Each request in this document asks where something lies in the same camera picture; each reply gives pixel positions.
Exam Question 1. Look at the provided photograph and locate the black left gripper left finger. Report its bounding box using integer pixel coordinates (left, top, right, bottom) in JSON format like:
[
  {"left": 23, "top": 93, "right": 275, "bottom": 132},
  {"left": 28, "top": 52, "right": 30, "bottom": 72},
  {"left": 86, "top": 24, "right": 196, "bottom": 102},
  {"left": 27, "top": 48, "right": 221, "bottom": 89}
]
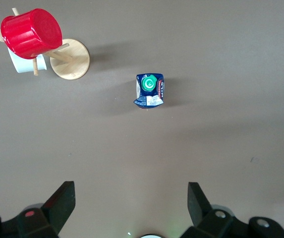
[{"left": 0, "top": 181, "right": 76, "bottom": 238}]

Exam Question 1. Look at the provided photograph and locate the brown table cover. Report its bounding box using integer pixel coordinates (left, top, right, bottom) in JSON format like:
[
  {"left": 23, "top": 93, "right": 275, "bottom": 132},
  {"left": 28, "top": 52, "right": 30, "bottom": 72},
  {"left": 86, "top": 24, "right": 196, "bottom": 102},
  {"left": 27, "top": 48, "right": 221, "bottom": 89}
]
[{"left": 0, "top": 0, "right": 284, "bottom": 238}]

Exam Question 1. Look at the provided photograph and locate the blue milk carton green cap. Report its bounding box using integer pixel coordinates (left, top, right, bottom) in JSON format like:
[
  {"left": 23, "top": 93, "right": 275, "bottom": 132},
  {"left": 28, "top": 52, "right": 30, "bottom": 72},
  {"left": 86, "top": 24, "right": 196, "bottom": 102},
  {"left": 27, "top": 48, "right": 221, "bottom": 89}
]
[{"left": 133, "top": 73, "right": 165, "bottom": 110}]

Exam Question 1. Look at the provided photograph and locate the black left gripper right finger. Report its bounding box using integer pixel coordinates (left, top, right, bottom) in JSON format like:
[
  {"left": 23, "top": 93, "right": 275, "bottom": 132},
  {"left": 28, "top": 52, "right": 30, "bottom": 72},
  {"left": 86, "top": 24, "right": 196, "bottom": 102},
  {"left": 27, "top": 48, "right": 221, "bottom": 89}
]
[{"left": 180, "top": 182, "right": 284, "bottom": 238}]

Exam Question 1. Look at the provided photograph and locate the red plastic cup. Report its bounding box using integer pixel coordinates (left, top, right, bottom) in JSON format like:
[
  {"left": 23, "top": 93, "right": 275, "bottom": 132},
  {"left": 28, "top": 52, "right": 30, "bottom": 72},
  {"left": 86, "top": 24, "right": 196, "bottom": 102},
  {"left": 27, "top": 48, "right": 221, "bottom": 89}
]
[{"left": 0, "top": 8, "right": 63, "bottom": 60}]

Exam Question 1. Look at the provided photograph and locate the wooden mug tree stand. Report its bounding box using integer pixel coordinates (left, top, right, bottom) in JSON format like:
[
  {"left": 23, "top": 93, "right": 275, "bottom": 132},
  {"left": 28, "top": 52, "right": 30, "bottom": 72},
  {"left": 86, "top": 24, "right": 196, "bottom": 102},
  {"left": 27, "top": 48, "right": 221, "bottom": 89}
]
[{"left": 0, "top": 7, "right": 91, "bottom": 80}]

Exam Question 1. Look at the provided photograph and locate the small white cup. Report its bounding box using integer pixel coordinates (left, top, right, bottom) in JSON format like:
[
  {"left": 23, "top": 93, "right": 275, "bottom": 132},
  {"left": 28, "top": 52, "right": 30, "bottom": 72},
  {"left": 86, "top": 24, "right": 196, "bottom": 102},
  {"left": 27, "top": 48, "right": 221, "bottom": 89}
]
[{"left": 7, "top": 47, "right": 48, "bottom": 74}]

